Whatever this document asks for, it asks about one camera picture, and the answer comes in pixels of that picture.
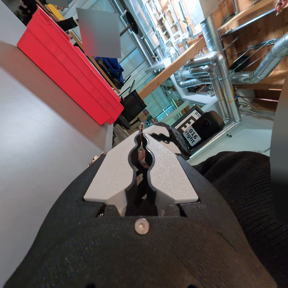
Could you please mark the grey desk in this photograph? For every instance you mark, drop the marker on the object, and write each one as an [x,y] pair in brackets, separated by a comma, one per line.
[33,135]

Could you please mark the black round lamp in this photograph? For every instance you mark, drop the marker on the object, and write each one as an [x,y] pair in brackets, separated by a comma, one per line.
[132,22]

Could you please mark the black office chair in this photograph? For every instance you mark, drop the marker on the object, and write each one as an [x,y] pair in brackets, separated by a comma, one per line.
[123,122]

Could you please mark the silver insulated pipe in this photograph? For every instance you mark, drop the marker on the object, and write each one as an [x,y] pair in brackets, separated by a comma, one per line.
[270,58]
[225,90]
[193,83]

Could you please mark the small figure-eight wooden piece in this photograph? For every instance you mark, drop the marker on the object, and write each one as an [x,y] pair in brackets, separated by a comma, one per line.
[141,128]

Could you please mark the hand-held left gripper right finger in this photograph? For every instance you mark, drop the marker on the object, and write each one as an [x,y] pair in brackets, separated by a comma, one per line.
[171,177]

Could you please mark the person's black knit sweater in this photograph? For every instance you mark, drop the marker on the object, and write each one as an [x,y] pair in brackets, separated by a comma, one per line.
[236,191]

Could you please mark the blue jacket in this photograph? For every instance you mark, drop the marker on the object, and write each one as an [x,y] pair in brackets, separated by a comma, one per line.
[112,72]

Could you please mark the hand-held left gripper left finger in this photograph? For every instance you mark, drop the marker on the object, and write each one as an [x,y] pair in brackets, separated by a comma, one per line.
[112,175]

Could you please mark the wooden ceiling beam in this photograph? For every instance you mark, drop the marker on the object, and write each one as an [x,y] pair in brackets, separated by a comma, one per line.
[171,65]

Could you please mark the red plastic bin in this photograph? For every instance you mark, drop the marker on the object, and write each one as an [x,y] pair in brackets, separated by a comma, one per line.
[67,67]

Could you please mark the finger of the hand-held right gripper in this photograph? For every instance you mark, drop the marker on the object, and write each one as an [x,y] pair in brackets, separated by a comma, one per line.
[157,130]
[172,149]

